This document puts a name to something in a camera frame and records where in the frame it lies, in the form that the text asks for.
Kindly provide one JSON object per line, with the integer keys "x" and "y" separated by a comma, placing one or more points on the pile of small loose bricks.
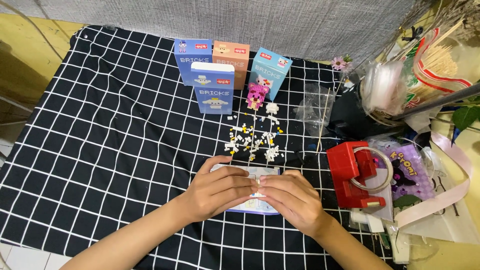
{"x": 253, "y": 138}

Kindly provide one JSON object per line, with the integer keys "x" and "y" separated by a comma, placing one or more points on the person's right hand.
{"x": 296, "y": 204}

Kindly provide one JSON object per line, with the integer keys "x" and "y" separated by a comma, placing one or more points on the clear plastic bag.
{"x": 317, "y": 107}

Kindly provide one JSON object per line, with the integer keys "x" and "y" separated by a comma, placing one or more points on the red tape dispenser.
{"x": 347, "y": 176}

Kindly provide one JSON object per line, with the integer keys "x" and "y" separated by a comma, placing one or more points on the roll of clear plastic film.
{"x": 382, "y": 86}

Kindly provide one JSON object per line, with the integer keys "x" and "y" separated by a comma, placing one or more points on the black white checked cloth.
{"x": 123, "y": 150}

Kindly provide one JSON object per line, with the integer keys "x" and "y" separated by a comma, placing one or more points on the blue brick box white flap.
{"x": 213, "y": 90}

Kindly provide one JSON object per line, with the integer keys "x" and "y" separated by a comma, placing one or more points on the pink ribbon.
{"x": 446, "y": 183}

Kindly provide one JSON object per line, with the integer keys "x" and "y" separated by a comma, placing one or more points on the light blue brick box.
{"x": 270, "y": 67}

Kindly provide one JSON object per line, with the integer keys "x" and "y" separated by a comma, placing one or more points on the grey metal pole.
{"x": 437, "y": 102}

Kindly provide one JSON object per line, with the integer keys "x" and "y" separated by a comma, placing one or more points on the pink artificial flower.
{"x": 338, "y": 63}

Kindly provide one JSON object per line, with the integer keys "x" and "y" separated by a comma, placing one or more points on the green leaf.
{"x": 465, "y": 117}

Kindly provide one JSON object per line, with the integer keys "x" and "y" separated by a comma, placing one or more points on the grey fabric curtain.
{"x": 225, "y": 22}

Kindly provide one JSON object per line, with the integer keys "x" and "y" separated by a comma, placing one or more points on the thin wooden skewer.
{"x": 323, "y": 122}

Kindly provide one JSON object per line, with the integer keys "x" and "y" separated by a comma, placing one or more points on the bag of wooden skewers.
{"x": 437, "y": 62}

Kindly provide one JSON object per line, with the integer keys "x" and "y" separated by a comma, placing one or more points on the brick instruction leaflet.
{"x": 250, "y": 205}

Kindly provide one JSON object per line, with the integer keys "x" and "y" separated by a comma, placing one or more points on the small white brick assembly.
{"x": 258, "y": 188}

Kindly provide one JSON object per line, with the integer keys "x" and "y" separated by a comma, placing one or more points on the white brick figure part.
{"x": 272, "y": 108}

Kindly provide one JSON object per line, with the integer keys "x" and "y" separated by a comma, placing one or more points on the orange brick box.
{"x": 235, "y": 62}

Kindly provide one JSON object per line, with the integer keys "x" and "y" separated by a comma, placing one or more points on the clear tape roll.
{"x": 378, "y": 168}

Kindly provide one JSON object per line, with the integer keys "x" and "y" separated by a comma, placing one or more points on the purple cartoon pouch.
{"x": 410, "y": 174}

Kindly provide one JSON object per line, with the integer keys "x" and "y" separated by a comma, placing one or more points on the person's left hand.
{"x": 219, "y": 195}

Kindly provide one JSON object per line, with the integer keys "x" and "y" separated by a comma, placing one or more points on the blue brick box purple figure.
{"x": 187, "y": 56}

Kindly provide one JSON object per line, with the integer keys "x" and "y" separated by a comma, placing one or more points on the pink brick bear figure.
{"x": 256, "y": 95}

